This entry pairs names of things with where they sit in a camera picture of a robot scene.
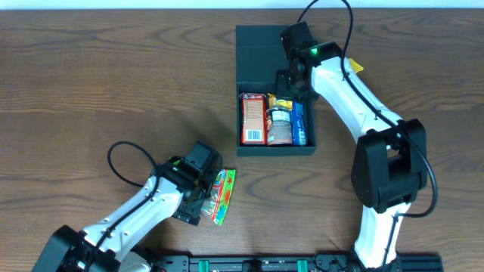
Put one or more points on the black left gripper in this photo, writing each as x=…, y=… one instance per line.
x=194, y=211

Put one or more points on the Haribo gummy worms bag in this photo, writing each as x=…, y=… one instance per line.
x=216, y=206

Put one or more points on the orange red carton box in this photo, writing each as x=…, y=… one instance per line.
x=253, y=119

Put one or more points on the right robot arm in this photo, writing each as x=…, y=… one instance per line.
x=387, y=171

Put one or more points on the black box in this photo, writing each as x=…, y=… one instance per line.
x=259, y=55

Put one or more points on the brown drink can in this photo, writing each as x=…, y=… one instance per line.
x=279, y=127

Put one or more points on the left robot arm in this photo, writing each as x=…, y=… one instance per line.
x=175, y=189

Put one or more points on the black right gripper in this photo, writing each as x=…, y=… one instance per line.
x=283, y=89

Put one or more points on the small yellow lemon snack packet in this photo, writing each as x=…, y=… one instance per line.
x=274, y=102

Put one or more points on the blue cookie packet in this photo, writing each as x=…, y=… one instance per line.
x=298, y=127

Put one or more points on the black mounting rail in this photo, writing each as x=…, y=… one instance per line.
x=323, y=262

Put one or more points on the yellow orange biscuit packet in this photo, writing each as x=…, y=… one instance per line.
x=355, y=66

